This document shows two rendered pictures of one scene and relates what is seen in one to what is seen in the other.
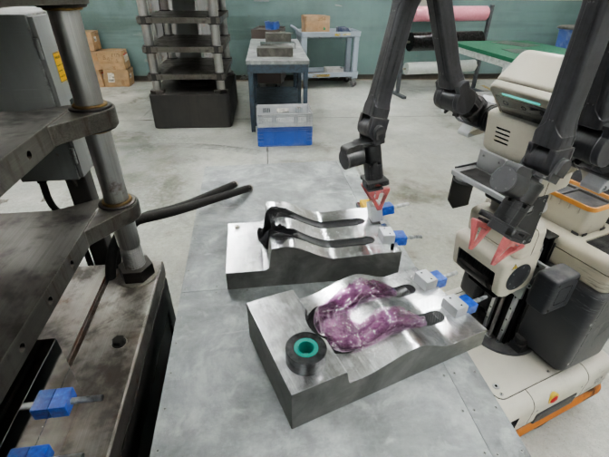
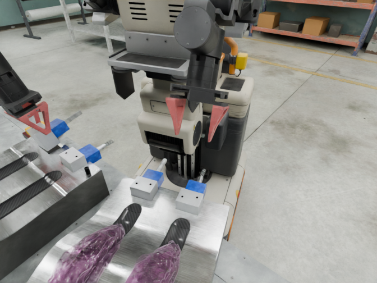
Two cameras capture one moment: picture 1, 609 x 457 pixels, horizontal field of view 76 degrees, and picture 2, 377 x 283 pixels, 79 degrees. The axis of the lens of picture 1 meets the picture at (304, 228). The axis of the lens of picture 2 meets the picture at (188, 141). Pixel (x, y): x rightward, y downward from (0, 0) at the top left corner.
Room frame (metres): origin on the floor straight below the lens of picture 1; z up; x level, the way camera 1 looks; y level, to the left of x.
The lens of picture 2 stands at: (0.49, -0.16, 1.27)
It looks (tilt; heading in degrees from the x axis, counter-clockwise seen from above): 38 degrees down; 315
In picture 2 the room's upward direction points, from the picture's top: straight up
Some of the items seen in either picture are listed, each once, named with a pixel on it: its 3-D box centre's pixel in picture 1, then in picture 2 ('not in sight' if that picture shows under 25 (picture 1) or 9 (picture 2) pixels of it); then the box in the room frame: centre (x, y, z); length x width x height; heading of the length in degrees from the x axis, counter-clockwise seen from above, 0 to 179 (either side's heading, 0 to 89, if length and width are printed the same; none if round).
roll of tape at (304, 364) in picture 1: (305, 353); not in sight; (0.50, -0.01, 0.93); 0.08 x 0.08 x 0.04
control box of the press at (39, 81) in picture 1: (101, 249); not in sight; (1.10, 0.71, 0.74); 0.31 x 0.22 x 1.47; 8
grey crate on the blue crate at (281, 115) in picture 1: (284, 115); not in sight; (4.27, 0.24, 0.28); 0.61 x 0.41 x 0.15; 95
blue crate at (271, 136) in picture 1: (284, 131); not in sight; (4.27, 0.25, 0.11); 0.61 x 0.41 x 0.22; 95
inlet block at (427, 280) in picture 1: (438, 278); (153, 177); (0.82, -0.37, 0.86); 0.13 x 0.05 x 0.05; 116
